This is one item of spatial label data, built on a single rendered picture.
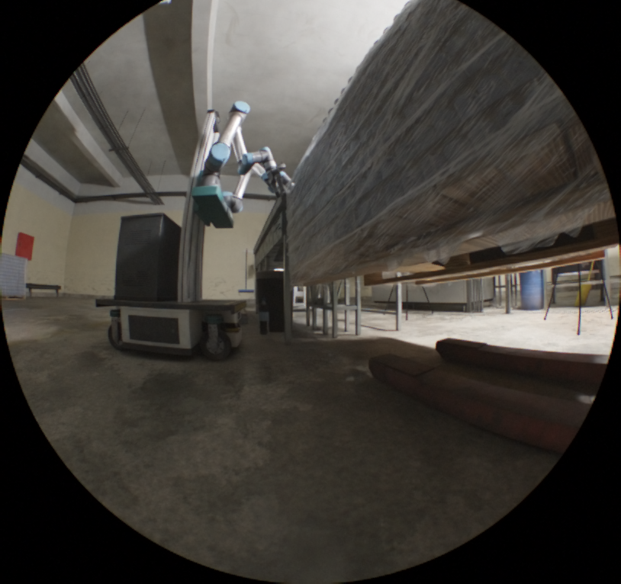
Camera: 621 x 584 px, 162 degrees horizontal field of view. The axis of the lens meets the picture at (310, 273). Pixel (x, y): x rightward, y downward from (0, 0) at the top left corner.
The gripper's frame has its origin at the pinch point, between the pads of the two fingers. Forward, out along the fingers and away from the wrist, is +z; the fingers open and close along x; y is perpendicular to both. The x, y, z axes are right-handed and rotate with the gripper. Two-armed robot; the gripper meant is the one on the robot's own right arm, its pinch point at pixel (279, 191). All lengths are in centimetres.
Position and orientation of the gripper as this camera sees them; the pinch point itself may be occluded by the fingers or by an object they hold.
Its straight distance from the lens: 138.3
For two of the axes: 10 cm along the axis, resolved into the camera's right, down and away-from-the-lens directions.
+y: -8.8, 3.9, -2.8
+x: 3.2, 0.5, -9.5
